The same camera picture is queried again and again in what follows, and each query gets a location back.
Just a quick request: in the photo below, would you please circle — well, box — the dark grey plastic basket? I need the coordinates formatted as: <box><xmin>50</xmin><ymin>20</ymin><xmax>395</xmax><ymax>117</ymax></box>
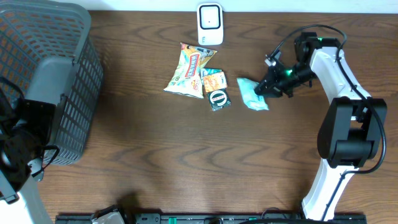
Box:
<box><xmin>1</xmin><ymin>1</ymin><xmax>104</xmax><ymax>165</ymax></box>

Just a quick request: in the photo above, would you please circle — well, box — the white barcode scanner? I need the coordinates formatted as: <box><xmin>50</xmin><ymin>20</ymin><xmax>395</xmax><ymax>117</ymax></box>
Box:
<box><xmin>197</xmin><ymin>2</ymin><xmax>224</xmax><ymax>45</ymax></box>

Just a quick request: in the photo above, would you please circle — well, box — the teal tissue pack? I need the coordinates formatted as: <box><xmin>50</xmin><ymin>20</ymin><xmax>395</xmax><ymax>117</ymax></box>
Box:
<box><xmin>200</xmin><ymin>68</ymin><xmax>221</xmax><ymax>82</ymax></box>

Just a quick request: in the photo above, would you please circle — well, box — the teal wet wipe packet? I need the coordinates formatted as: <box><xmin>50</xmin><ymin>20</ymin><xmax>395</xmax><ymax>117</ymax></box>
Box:
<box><xmin>237</xmin><ymin>78</ymin><xmax>269</xmax><ymax>111</ymax></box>

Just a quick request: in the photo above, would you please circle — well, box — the yellow white snack bag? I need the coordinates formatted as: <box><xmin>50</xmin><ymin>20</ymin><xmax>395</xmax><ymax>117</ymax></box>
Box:
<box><xmin>164</xmin><ymin>42</ymin><xmax>217</xmax><ymax>98</ymax></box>

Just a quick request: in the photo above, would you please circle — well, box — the orange tissue pack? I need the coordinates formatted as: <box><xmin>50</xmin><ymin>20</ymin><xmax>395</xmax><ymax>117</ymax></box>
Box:
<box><xmin>203</xmin><ymin>72</ymin><xmax>228</xmax><ymax>93</ymax></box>

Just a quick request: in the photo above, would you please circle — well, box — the dark green ointment box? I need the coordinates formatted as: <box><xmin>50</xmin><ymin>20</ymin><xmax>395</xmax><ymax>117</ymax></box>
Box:
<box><xmin>207</xmin><ymin>88</ymin><xmax>231</xmax><ymax>111</ymax></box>

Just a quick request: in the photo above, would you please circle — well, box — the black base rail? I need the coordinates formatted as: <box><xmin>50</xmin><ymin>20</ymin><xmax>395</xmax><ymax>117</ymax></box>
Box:
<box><xmin>55</xmin><ymin>212</ymin><xmax>368</xmax><ymax>224</ymax></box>

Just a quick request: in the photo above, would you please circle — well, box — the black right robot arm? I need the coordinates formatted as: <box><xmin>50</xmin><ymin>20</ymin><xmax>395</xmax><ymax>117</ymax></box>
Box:
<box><xmin>254</xmin><ymin>32</ymin><xmax>387</xmax><ymax>222</ymax></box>

